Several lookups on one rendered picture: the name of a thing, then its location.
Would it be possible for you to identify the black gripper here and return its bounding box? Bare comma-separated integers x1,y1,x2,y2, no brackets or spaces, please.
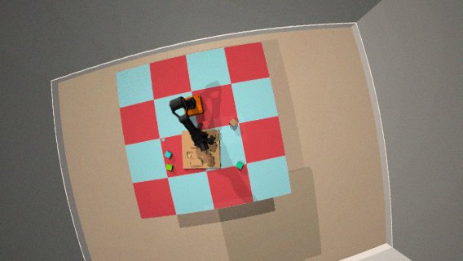
202,131,215,145

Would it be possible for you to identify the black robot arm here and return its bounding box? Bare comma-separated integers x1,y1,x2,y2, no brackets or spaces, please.
170,96,209,152

